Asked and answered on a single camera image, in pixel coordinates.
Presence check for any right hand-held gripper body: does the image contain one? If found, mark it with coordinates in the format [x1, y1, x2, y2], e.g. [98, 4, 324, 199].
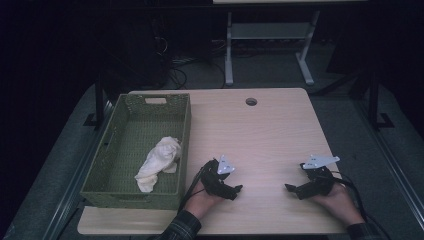
[299, 153, 341, 198]

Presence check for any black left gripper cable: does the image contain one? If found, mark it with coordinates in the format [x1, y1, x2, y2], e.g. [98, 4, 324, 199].
[178, 159, 214, 214]

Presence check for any person's right hand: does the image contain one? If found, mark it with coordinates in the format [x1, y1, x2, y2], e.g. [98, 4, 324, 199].
[313, 182, 365, 227]

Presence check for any white metal-framed table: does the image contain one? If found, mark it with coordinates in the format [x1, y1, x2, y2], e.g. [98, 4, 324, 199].
[212, 0, 368, 87]

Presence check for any black metal stand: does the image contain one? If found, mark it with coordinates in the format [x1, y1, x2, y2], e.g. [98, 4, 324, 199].
[366, 71, 396, 131]
[83, 73, 111, 129]

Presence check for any dark cabinet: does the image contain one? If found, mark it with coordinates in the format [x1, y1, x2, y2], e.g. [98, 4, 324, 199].
[113, 13, 174, 98]

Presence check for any person's left hand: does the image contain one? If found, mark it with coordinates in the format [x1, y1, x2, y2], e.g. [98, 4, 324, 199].
[184, 181, 224, 219]

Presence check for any white towel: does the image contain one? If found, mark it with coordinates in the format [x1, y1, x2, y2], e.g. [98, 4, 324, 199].
[134, 135, 183, 194]

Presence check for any green woven basket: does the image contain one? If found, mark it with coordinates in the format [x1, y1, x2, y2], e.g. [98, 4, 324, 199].
[79, 93, 193, 211]

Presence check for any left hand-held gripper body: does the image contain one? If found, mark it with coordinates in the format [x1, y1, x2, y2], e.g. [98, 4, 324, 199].
[200, 154, 236, 200]

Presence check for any aluminium rail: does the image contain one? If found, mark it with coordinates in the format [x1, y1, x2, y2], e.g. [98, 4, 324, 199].
[354, 96, 424, 231]
[43, 99, 114, 240]

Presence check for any tangle of floor cables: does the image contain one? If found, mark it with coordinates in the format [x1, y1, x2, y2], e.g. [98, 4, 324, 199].
[168, 56, 228, 90]

